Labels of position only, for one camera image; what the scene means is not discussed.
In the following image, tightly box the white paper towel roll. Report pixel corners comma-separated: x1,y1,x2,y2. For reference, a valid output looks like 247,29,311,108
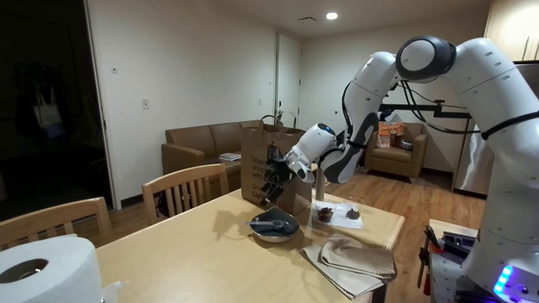
0,236,102,303

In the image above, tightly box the blue plate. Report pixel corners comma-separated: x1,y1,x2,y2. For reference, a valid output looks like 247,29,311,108
247,208,299,243

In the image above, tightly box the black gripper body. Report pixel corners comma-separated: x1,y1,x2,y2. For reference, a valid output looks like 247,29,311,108
262,145,294,194

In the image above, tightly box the beige folded towel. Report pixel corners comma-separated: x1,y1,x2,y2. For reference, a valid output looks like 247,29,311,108
301,235,397,299

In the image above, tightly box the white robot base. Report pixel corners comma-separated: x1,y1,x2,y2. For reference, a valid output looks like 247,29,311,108
461,167,539,303

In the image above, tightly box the wooden chair near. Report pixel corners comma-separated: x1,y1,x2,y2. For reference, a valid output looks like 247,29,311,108
0,198,112,250

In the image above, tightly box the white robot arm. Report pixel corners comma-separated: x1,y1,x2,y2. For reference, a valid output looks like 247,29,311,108
262,36,539,203

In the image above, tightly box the brown armchair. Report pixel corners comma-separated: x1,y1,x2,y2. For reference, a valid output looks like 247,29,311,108
365,124,427,181

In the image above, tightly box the wooden chair far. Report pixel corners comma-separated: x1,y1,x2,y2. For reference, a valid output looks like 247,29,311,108
141,164,228,225

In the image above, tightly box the wooden chair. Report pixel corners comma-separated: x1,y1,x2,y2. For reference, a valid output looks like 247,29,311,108
141,164,228,225
0,198,112,250

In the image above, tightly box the wooden pepper mill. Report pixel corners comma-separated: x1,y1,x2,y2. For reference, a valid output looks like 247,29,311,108
314,169,326,201

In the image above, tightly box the brown paper bag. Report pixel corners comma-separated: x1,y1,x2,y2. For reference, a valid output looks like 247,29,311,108
240,120,311,214

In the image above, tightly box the brown sofa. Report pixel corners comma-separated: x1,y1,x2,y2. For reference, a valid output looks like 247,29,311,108
161,120,260,174

